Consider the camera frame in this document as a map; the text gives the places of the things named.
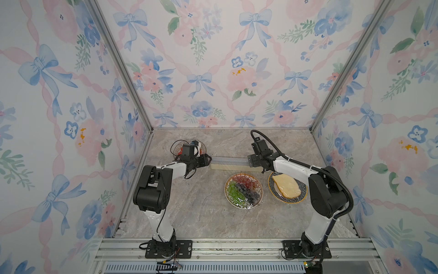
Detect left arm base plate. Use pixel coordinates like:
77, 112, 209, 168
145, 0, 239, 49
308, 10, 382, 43
145, 239, 193, 259

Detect blue yellow-rimmed plate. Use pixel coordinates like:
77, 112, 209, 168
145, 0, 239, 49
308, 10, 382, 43
267, 171, 309, 204

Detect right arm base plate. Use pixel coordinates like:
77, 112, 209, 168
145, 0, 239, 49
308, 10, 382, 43
281, 240, 332, 259

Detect cream plastic wrap dispenser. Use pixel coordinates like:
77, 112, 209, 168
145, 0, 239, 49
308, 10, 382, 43
209, 156, 263, 172

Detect glass bowl of strawberries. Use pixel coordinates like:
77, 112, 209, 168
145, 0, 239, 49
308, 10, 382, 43
170, 139, 207, 158

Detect plate of grapes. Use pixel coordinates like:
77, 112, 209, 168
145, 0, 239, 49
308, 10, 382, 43
224, 172, 264, 210

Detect bread slices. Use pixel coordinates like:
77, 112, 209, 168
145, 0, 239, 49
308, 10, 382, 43
271, 174, 302, 199

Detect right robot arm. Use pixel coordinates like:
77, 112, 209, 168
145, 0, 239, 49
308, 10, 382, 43
248, 130, 354, 258

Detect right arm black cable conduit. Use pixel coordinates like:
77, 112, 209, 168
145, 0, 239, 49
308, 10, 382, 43
249, 129, 355, 240

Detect aluminium front rail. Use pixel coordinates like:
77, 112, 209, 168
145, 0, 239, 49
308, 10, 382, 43
89, 238, 388, 274

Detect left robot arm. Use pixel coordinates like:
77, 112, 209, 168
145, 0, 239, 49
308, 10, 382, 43
132, 140, 212, 259

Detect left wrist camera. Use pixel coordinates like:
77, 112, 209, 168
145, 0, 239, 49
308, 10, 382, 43
192, 140, 202, 157

